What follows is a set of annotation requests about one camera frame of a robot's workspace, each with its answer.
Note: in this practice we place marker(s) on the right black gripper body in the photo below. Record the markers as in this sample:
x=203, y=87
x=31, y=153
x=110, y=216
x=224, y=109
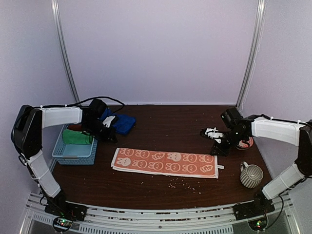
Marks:
x=234, y=138

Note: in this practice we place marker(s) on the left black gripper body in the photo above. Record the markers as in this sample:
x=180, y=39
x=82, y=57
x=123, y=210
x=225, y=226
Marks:
x=100, y=132

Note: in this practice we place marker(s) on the orange bunny pattern towel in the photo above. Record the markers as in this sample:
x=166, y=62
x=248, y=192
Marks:
x=166, y=163

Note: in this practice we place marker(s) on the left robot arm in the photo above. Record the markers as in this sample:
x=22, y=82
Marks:
x=26, y=136

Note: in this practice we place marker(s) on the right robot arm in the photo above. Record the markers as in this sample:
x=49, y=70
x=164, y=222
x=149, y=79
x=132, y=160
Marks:
x=287, y=144

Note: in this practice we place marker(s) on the orange white patterned bowl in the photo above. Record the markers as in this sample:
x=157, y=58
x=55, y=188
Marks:
x=245, y=144

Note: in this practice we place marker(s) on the dark red rolled towel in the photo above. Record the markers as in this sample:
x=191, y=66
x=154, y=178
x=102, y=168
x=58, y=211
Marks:
x=75, y=127

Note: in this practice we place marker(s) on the green rolled towel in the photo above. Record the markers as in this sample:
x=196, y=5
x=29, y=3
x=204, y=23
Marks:
x=76, y=137

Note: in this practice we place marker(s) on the blue towel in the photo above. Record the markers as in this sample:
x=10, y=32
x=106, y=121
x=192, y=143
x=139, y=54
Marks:
x=122, y=123

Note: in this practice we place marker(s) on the light blue plastic basket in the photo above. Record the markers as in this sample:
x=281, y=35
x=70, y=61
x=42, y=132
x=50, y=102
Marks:
x=73, y=154

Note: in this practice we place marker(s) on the grey striped mug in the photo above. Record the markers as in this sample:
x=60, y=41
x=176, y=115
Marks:
x=251, y=175

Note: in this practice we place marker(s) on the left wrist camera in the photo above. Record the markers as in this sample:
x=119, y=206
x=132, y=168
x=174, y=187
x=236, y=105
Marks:
x=110, y=121

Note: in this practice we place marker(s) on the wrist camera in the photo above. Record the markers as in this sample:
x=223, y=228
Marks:
x=110, y=121
x=212, y=133

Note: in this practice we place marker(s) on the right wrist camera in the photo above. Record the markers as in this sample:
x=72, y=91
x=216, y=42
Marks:
x=212, y=133

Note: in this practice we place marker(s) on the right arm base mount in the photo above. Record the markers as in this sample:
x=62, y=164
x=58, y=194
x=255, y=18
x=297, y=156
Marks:
x=253, y=212

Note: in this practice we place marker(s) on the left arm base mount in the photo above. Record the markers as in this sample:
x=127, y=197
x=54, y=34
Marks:
x=65, y=213

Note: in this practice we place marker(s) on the front aluminium rail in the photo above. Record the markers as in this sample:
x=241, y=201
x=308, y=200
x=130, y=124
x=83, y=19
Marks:
x=225, y=219

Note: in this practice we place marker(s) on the left aluminium frame post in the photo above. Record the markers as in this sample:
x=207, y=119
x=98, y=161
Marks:
x=63, y=50

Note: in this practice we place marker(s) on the aluminium frame post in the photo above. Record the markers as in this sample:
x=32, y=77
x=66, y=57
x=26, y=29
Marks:
x=255, y=45
x=63, y=50

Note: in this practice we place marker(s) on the right aluminium frame post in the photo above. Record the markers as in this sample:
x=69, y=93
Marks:
x=255, y=45

